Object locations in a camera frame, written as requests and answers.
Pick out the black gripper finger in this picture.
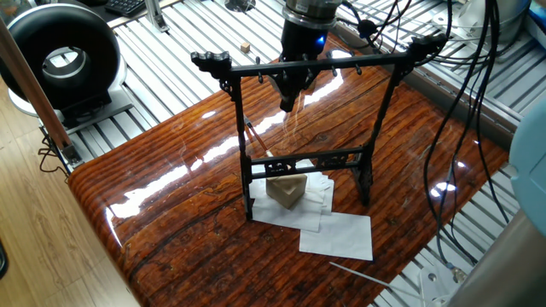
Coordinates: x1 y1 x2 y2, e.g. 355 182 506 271
290 72 320 110
271 72 296 113

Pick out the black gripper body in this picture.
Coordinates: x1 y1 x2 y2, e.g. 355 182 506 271
280 19 330 79

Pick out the thin calligraphy brush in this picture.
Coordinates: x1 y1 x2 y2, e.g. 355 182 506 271
245 119 275 159

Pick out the grey robot base column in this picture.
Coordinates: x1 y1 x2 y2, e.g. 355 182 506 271
465 0 534 31

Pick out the black metal pen rack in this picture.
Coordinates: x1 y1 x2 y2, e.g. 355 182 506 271
189 30 449 224

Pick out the large wooden block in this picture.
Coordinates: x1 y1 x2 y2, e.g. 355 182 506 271
265 172 309 211

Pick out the white paper sheet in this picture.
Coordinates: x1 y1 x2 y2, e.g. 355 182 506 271
298 211 375 262
280 171 336 232
247 169 318 228

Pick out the black keyboard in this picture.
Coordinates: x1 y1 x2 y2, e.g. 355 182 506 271
106 0 154 19

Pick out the brown wooden pole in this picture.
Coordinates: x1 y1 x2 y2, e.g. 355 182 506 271
0 15 74 159

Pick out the black round duct fan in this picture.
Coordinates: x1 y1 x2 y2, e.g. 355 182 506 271
0 3 127 121

